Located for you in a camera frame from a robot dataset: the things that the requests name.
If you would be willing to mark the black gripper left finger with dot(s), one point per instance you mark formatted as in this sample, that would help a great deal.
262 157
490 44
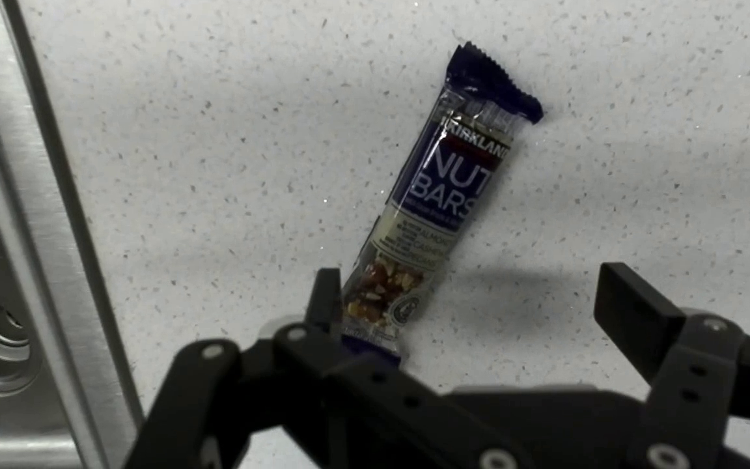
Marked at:
305 400

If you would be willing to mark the stainless steel double sink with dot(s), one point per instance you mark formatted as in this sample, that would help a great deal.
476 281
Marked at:
11 216

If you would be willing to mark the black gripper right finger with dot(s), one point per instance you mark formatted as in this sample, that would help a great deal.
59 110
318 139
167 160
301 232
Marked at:
689 380

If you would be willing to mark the blue nut bar pack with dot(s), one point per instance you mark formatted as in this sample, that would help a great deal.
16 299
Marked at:
443 183

